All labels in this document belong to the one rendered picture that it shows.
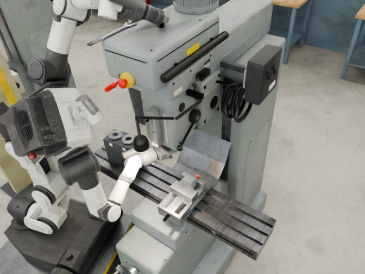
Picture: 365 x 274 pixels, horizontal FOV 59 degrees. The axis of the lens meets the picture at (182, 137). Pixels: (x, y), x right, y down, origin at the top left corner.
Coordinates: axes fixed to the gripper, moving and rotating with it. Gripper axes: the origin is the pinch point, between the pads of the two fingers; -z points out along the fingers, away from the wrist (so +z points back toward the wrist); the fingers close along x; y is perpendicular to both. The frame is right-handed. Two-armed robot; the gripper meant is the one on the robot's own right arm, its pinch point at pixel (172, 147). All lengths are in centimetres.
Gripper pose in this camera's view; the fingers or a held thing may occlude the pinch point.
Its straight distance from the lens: 171.8
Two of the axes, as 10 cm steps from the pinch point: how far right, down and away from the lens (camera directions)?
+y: 0.4, 7.6, 6.5
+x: -4.9, -5.5, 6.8
